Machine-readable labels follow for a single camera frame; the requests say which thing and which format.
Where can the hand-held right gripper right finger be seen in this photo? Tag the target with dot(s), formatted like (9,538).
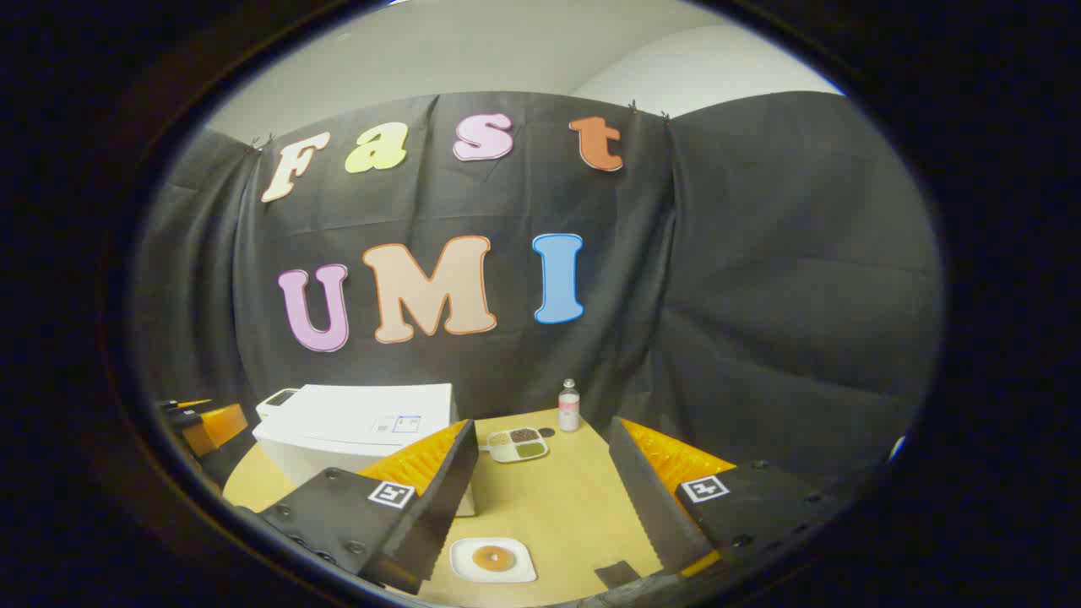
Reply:
(646,507)

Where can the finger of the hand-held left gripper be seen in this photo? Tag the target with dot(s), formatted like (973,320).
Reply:
(215,426)

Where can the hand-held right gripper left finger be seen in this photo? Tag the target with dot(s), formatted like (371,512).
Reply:
(439,507)

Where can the white microwave oven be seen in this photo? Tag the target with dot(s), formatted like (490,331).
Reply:
(355,422)

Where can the white divided grain tray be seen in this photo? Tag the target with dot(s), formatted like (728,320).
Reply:
(517,446)

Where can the white square plate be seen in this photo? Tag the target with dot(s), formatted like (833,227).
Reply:
(521,572)

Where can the small pink label bottle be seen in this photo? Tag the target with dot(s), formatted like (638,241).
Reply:
(569,414)

